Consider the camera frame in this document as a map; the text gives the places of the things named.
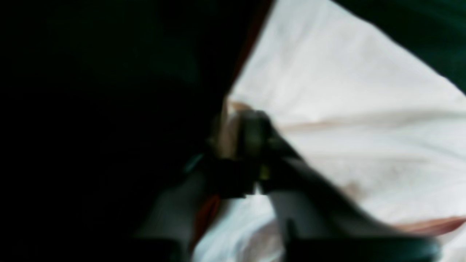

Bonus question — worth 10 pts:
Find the pink T-shirt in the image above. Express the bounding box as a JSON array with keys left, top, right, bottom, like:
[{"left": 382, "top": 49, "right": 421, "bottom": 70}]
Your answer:
[{"left": 189, "top": 0, "right": 466, "bottom": 262}]

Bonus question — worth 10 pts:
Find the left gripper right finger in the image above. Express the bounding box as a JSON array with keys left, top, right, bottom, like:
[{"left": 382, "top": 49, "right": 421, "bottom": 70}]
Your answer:
[{"left": 237, "top": 111, "right": 441, "bottom": 262}]

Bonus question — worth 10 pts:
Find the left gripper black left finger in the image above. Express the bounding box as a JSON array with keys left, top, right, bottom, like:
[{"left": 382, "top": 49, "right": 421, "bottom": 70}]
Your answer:
[{"left": 127, "top": 151, "right": 254, "bottom": 262}]

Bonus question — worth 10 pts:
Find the black table cloth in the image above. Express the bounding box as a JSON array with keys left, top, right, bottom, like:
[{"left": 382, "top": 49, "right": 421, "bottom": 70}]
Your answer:
[{"left": 1, "top": 0, "right": 465, "bottom": 262}]

